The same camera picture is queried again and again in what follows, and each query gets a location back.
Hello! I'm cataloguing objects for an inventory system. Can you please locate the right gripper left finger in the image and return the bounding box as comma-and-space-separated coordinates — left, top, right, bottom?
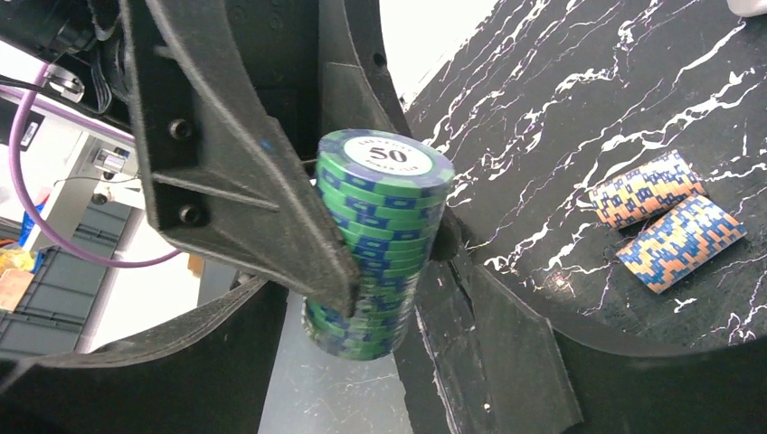
1, 278, 288, 433

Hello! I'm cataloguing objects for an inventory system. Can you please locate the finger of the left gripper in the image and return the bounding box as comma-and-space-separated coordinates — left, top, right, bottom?
119, 1, 360, 315
318, 0, 412, 137

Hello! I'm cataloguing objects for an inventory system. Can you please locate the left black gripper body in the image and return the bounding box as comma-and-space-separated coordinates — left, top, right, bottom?
1, 1, 319, 156

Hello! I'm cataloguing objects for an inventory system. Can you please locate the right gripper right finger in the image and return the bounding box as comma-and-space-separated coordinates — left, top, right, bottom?
396, 222, 766, 433

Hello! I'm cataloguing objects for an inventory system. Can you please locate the green blue chip stack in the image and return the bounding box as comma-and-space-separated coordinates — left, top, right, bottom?
302, 128, 455, 361

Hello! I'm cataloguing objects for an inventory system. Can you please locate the grey plastic storage crate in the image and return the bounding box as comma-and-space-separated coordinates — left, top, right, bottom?
1, 203, 131, 359

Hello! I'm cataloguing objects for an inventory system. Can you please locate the orange white chip stack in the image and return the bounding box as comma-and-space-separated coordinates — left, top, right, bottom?
588, 150, 707, 230

